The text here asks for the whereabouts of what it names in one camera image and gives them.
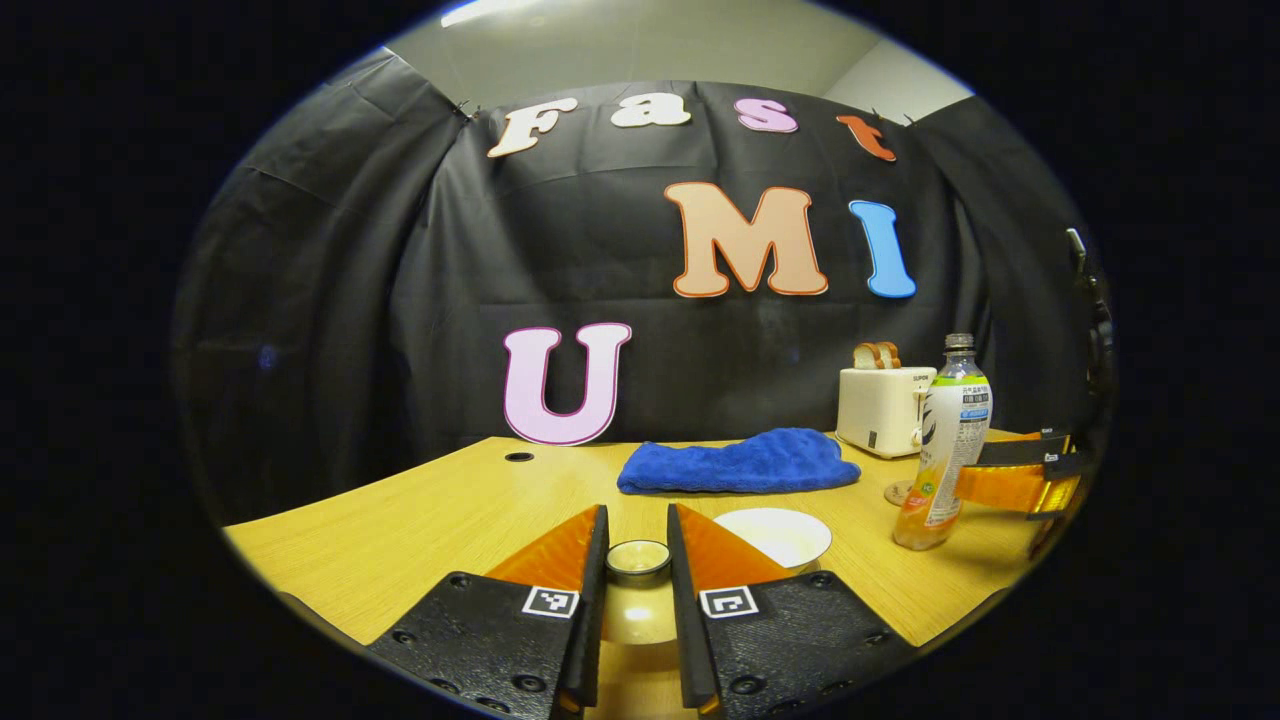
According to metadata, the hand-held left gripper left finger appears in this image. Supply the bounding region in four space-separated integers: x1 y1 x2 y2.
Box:
365 504 611 720

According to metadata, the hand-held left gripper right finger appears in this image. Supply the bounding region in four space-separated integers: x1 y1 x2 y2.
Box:
666 503 916 720

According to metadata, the clear plastic water bottle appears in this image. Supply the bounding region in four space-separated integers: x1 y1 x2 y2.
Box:
893 333 994 552

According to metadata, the yellow ceramic teacup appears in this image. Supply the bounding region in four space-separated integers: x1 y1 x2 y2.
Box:
714 507 833 574

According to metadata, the white toaster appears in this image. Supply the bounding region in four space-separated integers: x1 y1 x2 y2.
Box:
836 366 939 460

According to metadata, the blue towel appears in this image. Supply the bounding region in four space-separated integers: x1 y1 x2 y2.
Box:
617 428 862 496

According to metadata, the black backdrop cloth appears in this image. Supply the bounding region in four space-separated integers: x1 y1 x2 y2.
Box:
172 50 1111 526

